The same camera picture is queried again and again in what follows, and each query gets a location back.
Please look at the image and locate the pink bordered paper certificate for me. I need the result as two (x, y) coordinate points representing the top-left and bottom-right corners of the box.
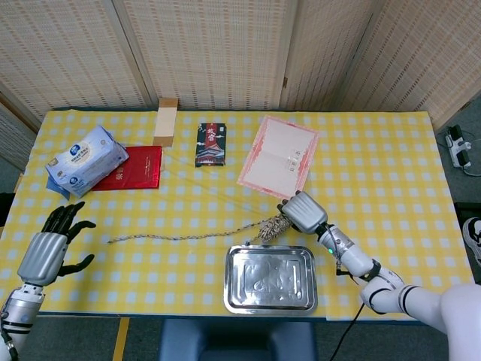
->
(236, 114), (321, 200)

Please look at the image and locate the silver metal tray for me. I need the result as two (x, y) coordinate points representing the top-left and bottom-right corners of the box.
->
(223, 245), (319, 315)

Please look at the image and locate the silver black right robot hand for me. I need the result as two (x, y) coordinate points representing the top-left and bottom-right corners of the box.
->
(277, 190), (328, 234)

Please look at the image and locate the small wooden block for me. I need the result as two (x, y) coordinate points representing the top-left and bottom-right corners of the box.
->
(153, 97), (179, 147)

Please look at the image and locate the woven bamboo screen panel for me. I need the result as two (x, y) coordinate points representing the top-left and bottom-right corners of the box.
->
(0, 92), (41, 172)
(0, 0), (155, 125)
(280, 0), (377, 112)
(337, 0), (481, 131)
(112, 0), (298, 111)

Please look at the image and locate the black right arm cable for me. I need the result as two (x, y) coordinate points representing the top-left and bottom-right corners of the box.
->
(329, 300), (368, 361)

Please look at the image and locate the blue white tissue pack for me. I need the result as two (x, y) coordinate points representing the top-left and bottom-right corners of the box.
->
(44, 125), (130, 199)

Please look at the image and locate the dark box with red print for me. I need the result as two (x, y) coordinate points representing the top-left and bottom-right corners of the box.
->
(194, 122), (228, 168)

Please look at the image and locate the red certificate booklet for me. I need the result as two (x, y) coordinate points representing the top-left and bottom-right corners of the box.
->
(92, 145), (163, 192)

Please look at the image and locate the yellow white checkered tablecloth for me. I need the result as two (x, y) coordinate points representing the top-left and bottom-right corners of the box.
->
(0, 109), (475, 323)

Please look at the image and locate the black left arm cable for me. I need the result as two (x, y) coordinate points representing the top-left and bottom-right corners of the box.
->
(0, 310), (19, 361)

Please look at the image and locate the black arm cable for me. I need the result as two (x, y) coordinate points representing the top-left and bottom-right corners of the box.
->
(329, 300), (368, 361)
(0, 310), (19, 361)

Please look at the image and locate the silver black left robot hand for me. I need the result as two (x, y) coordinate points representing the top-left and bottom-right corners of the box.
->
(17, 201), (97, 287)

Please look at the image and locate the black white sneaker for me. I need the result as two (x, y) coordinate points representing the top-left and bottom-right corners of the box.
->
(462, 217), (481, 268)

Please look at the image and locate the blue robot base seat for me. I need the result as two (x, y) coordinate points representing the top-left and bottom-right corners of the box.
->
(159, 319), (319, 361)

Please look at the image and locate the white power strip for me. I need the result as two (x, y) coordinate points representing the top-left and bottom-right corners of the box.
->
(445, 126), (473, 169)

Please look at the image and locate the braided multicolour rope bundle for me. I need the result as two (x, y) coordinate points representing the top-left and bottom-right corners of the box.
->
(107, 213), (295, 247)

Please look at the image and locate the yellow floor tape strip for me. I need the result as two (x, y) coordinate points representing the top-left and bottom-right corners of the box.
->
(111, 317), (131, 361)

